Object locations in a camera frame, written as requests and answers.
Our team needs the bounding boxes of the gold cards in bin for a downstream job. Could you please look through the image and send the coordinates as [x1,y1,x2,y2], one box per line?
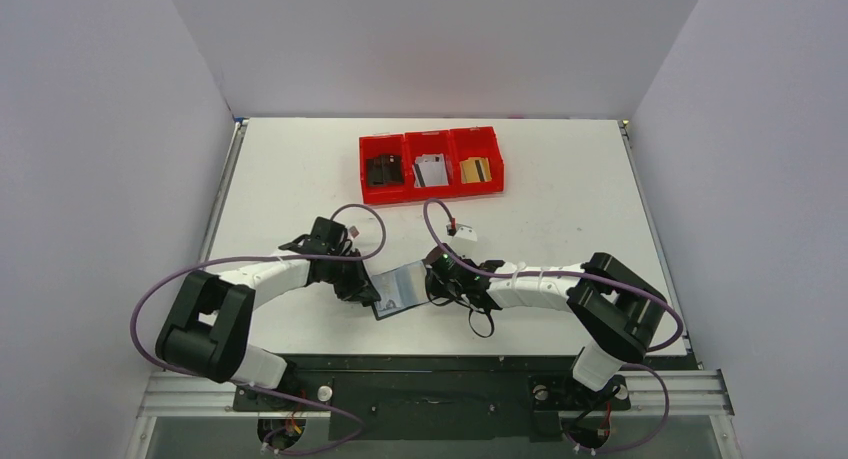
[459,157,492,184]

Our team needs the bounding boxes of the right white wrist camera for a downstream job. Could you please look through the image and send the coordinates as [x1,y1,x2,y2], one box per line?
[448,224,478,259]

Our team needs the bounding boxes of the right red bin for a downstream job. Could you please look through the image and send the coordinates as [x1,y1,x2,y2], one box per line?
[449,126,505,197]

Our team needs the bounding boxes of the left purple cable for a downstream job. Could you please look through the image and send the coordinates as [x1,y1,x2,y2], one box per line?
[129,204,388,457]

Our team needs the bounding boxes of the black card holders in bin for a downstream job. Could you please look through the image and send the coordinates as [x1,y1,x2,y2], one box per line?
[365,154,405,188]

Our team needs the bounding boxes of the left red bin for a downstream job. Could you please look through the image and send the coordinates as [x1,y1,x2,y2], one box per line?
[359,134,407,205]

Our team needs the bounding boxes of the aluminium rail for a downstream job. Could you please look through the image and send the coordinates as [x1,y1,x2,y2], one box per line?
[138,370,734,418]

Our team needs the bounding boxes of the middle red bin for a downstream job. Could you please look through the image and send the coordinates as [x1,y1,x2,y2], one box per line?
[404,130,456,200]

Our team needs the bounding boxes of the white cards in bin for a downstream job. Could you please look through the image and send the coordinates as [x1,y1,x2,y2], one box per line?
[413,154,449,188]

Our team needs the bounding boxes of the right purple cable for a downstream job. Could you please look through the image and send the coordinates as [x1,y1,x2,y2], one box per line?
[422,198,685,455]

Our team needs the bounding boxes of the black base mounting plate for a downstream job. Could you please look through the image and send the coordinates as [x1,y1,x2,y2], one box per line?
[224,355,631,442]

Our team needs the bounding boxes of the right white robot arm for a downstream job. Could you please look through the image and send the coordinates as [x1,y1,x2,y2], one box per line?
[424,247,670,406]

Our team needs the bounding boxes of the red bin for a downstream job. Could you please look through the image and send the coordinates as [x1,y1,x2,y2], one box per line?
[404,130,456,200]
[449,126,505,197]
[359,134,407,205]

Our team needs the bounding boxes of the purple cable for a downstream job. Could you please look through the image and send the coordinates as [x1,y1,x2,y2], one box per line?
[422,198,685,455]
[129,204,388,457]

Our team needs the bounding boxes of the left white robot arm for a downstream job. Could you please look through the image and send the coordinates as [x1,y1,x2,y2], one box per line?
[155,217,380,409]

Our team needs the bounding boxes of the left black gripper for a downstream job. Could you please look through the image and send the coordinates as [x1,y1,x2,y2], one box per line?
[324,248,379,302]

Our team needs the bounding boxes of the black leather card holder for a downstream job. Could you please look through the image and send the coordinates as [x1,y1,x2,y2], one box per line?
[371,261,429,321]

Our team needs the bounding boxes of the white VIP credit card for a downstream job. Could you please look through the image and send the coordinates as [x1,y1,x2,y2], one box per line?
[391,261,429,310]

